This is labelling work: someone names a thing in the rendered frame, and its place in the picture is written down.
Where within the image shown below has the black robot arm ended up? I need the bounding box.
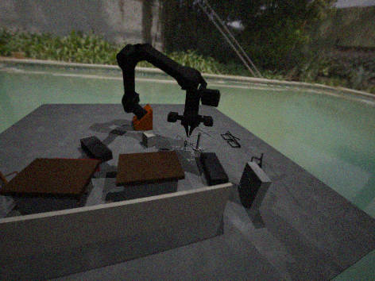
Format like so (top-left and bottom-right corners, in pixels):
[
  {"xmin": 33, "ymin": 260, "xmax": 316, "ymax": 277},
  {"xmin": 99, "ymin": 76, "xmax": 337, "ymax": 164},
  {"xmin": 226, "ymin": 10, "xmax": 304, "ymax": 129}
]
[{"xmin": 116, "ymin": 44, "xmax": 221, "ymax": 127}]

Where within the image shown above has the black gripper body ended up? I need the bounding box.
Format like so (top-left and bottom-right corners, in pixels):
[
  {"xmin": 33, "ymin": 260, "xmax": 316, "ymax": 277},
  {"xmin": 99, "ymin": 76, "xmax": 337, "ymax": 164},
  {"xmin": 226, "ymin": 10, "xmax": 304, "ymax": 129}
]
[{"xmin": 167, "ymin": 102, "xmax": 213, "ymax": 127}]

